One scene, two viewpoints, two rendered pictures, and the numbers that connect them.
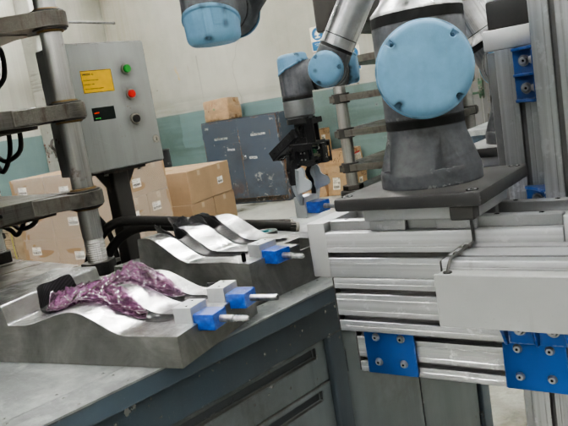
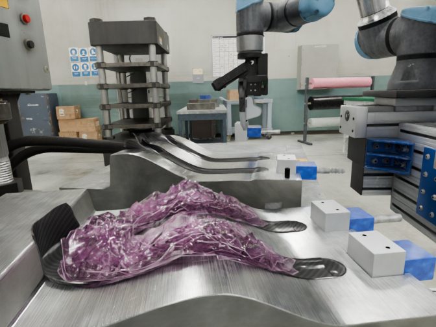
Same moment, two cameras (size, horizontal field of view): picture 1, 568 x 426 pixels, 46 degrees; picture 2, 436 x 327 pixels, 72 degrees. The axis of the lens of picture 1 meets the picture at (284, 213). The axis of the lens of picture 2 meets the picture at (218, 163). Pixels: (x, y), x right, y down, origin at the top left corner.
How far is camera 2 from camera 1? 1.08 m
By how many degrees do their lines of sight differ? 33
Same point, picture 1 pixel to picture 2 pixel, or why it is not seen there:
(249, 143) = (26, 109)
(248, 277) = (296, 195)
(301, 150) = (255, 80)
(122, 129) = (15, 51)
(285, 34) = (52, 48)
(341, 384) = not seen: hidden behind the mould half
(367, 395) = not seen: hidden behind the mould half
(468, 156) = not seen: outside the picture
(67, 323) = (198, 318)
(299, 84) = (261, 21)
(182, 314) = (390, 262)
